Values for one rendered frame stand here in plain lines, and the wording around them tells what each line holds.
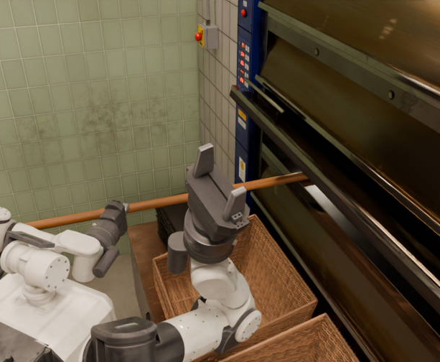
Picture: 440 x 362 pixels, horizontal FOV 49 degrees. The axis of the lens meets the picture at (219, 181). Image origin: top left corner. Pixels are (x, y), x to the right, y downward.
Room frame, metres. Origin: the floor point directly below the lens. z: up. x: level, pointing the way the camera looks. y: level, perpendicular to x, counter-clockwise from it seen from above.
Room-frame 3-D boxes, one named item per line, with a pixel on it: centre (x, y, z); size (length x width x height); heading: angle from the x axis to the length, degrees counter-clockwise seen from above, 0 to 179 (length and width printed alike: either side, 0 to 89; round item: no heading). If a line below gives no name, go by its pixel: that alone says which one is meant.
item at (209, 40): (2.31, 0.06, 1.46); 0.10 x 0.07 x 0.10; 19
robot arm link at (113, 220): (1.13, 0.33, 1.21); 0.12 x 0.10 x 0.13; 165
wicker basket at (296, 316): (1.37, -0.03, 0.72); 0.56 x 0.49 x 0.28; 20
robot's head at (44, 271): (0.67, 0.34, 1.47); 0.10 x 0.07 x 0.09; 64
